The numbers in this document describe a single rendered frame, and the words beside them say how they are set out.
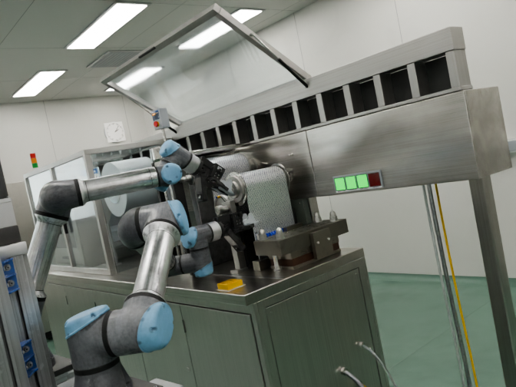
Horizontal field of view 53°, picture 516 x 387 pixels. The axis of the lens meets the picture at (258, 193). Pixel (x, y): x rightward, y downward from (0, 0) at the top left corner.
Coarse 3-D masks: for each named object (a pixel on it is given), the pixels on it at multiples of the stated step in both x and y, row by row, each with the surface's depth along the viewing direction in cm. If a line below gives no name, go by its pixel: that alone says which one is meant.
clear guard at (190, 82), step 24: (216, 24) 205; (168, 48) 232; (192, 48) 227; (216, 48) 222; (240, 48) 217; (144, 72) 259; (168, 72) 252; (192, 72) 246; (216, 72) 241; (240, 72) 235; (264, 72) 230; (288, 72) 225; (144, 96) 285; (168, 96) 277; (192, 96) 270; (216, 96) 263; (240, 96) 256
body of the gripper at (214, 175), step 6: (204, 162) 207; (210, 162) 209; (198, 168) 203; (204, 168) 207; (210, 168) 209; (216, 168) 208; (192, 174) 205; (210, 174) 207; (216, 174) 210; (222, 174) 211; (210, 180) 207; (210, 186) 211; (216, 186) 209
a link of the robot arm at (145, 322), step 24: (144, 216) 160; (168, 216) 158; (144, 240) 159; (168, 240) 153; (144, 264) 144; (168, 264) 147; (144, 288) 136; (120, 312) 130; (144, 312) 127; (168, 312) 133; (120, 336) 126; (144, 336) 125; (168, 336) 131
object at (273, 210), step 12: (276, 192) 225; (288, 192) 230; (252, 204) 216; (264, 204) 220; (276, 204) 225; (288, 204) 229; (264, 216) 220; (276, 216) 224; (288, 216) 228; (264, 228) 219
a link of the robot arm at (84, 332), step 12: (84, 312) 134; (96, 312) 129; (108, 312) 131; (72, 324) 127; (84, 324) 127; (96, 324) 128; (72, 336) 128; (84, 336) 127; (96, 336) 127; (72, 348) 128; (84, 348) 127; (96, 348) 127; (108, 348) 127; (72, 360) 129; (84, 360) 127; (96, 360) 128; (108, 360) 130
